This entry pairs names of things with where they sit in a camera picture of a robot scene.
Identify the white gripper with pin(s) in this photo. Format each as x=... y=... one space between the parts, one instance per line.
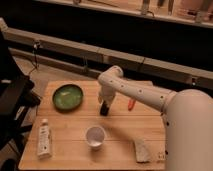
x=106 y=94

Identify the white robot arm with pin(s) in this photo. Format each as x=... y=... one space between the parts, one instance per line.
x=187 y=115

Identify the orange carrot toy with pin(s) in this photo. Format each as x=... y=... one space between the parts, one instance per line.
x=131 y=104

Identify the white tube with label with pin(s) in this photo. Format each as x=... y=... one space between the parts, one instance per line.
x=44 y=140

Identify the white ceramic cup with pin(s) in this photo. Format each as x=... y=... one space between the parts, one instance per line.
x=95 y=137

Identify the beige sponge cloth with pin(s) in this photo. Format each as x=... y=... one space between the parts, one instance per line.
x=141 y=151

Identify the black chair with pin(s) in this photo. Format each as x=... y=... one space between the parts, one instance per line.
x=16 y=97

